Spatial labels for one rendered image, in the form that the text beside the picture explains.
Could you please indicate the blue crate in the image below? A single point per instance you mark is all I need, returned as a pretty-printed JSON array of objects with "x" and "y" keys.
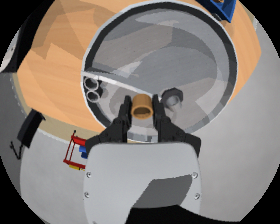
[{"x": 217, "y": 9}]

